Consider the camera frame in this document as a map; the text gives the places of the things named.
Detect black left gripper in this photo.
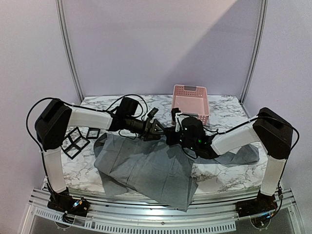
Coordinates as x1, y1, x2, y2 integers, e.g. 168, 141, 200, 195
125, 116, 168, 141

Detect grey button-up shirt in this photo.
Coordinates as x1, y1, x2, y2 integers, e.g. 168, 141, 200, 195
93, 134, 259, 211

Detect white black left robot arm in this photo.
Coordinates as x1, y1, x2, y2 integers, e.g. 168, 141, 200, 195
35, 96, 165, 222

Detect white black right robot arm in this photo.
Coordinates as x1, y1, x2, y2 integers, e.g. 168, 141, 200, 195
165, 108, 295, 220

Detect pink perforated plastic basket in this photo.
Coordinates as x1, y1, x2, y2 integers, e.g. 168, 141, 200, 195
172, 84, 210, 125

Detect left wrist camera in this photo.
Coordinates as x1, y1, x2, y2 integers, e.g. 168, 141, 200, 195
146, 107, 158, 120

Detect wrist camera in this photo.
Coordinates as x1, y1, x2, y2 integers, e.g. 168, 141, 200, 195
171, 108, 182, 132
146, 107, 158, 120

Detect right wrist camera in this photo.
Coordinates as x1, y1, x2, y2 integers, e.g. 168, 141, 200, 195
171, 108, 182, 132

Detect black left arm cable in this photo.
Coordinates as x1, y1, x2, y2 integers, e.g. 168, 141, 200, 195
26, 94, 149, 156

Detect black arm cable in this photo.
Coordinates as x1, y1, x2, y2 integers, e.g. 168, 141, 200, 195
26, 94, 149, 156
214, 114, 300, 195

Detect black frame display box pair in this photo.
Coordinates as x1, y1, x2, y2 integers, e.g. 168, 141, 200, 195
61, 127, 90, 160

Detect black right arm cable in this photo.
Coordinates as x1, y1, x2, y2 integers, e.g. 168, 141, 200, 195
214, 114, 300, 195

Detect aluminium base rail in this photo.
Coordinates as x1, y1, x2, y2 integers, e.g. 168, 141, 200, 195
20, 188, 304, 234

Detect right aluminium corner post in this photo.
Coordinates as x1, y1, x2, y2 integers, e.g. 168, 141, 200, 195
239, 0, 268, 105

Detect aluminium corner post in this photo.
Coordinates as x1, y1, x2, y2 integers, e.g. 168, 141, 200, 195
239, 0, 268, 105
56, 0, 84, 103

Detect left aluminium corner post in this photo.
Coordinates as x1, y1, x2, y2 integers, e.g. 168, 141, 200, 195
56, 0, 84, 103

